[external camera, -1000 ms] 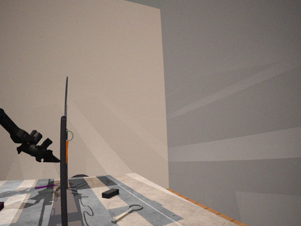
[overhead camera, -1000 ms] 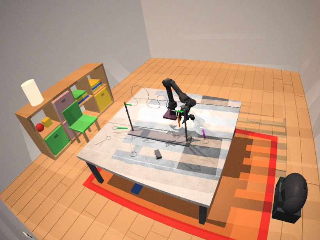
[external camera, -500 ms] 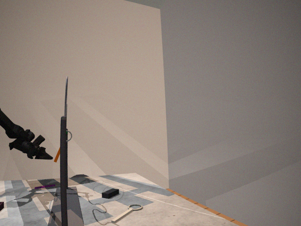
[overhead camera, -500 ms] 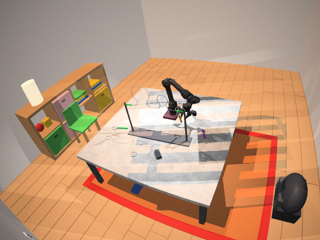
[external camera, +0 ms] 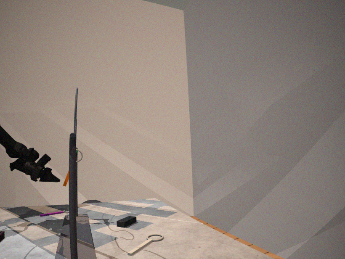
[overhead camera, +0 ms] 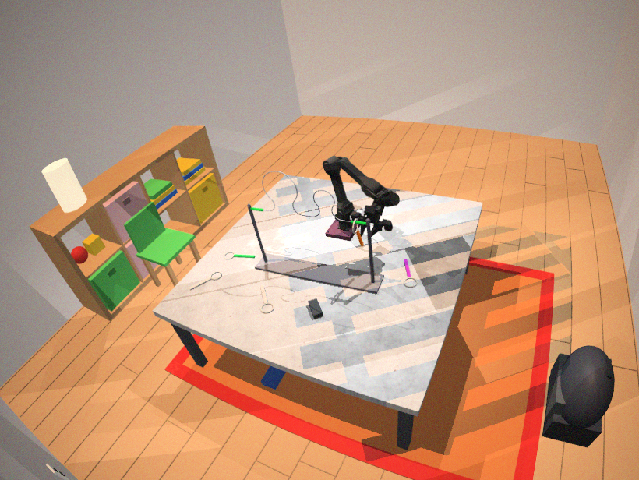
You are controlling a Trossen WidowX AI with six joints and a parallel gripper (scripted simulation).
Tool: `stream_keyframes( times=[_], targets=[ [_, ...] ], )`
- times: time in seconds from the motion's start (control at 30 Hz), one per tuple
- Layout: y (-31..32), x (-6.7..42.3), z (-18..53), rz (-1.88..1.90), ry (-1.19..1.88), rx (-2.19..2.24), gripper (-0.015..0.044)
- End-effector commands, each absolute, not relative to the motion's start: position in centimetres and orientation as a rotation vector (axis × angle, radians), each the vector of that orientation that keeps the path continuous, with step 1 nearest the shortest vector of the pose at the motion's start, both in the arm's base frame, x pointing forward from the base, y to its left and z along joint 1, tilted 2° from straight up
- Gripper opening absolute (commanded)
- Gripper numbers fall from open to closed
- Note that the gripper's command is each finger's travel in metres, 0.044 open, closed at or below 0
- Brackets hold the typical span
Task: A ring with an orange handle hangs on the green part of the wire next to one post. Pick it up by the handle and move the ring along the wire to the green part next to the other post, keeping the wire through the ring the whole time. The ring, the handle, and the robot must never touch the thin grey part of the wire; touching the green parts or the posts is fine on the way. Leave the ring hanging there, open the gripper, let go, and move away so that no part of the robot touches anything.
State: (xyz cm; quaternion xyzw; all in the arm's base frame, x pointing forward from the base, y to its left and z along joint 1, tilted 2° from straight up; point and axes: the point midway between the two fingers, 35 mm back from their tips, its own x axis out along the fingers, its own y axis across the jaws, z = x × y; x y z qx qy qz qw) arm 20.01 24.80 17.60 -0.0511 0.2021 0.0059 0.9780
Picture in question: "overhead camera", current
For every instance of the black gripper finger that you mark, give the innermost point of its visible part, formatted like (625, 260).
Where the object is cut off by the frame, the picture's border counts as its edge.
(363, 227)
(376, 228)

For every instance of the orange handle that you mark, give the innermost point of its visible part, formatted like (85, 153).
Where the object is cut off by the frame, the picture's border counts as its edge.
(358, 233)

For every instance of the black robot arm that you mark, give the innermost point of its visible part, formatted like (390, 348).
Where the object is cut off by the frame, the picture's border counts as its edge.
(369, 186)

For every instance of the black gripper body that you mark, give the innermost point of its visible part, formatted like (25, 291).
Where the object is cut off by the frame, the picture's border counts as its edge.
(388, 226)

